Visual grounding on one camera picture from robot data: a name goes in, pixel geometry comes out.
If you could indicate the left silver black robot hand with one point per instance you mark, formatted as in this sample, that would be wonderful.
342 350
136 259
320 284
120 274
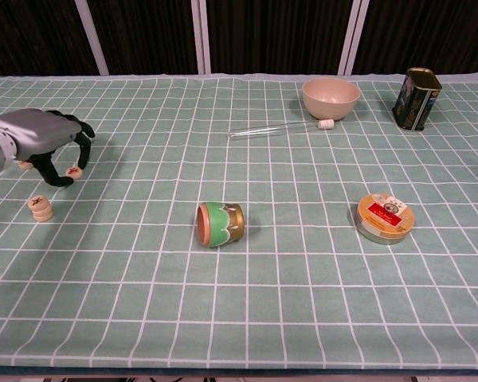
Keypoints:
40 129

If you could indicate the cream chess disc red character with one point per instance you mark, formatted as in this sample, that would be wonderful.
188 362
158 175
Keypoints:
44 217
73 172
24 165
44 210

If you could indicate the cream chess disc dark character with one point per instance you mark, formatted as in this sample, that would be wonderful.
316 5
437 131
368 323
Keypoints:
37 201

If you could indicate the green gold small pot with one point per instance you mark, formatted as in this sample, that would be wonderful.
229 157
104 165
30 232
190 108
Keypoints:
223 224

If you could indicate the green white checked tablecloth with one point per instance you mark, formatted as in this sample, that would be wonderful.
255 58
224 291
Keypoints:
239 298

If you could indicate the glass test tube white stopper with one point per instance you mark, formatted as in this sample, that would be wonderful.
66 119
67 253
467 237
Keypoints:
326 123

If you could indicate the pink bowl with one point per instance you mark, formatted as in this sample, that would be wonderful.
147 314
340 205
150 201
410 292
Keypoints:
330 97

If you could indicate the round tin orange red lid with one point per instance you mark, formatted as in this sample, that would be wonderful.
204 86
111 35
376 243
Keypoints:
384 217

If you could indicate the dark green gold tea tin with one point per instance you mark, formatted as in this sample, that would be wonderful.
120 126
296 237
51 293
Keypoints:
414 103

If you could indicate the white partition frame post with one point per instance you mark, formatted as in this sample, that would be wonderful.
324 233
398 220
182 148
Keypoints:
201 40
91 40
352 40

